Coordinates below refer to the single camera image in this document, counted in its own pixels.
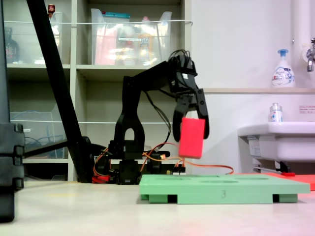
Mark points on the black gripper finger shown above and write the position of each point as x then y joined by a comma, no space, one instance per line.
203,108
178,115

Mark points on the red square block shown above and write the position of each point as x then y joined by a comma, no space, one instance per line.
192,137

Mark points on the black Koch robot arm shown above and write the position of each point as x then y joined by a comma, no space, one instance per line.
130,118

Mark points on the small orange foam block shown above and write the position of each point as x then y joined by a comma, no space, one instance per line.
306,182

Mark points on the small clear sanitizer bottle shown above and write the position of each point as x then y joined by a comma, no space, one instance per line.
275,114

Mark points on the green shape sorter board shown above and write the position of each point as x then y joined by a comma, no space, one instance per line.
209,190

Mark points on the large clear storage bin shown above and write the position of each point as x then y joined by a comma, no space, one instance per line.
110,49

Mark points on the white blue soap pump bottle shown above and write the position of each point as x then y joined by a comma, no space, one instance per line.
283,73

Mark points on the white sink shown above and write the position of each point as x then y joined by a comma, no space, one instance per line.
283,142

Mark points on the beige shelf unit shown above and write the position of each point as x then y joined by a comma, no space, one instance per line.
73,73

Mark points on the metal faucet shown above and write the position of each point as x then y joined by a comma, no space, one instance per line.
310,59

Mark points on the thick black tripod leg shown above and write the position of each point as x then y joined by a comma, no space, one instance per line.
56,73

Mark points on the thin black tripod brace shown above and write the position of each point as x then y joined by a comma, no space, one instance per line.
44,148

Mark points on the clear storage container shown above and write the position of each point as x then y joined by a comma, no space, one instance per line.
29,44

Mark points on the dark glass bottle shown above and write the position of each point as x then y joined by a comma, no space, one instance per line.
12,51

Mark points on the grey black tripod leg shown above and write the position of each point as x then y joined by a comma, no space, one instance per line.
3,61

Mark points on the red printed base bracket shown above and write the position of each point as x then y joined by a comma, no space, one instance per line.
101,179

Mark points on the wall sign red print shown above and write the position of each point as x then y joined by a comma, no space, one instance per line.
307,109

